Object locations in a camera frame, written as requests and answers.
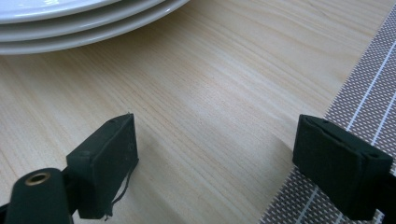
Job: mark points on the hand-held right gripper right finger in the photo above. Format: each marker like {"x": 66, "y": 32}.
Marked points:
{"x": 339, "y": 168}

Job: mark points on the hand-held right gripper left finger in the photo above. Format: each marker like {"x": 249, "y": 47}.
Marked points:
{"x": 102, "y": 168}

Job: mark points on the white round plate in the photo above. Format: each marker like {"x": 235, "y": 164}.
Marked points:
{"x": 74, "y": 45}
{"x": 34, "y": 9}
{"x": 71, "y": 30}

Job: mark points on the grey white striped placemat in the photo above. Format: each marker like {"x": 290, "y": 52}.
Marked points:
{"x": 369, "y": 93}

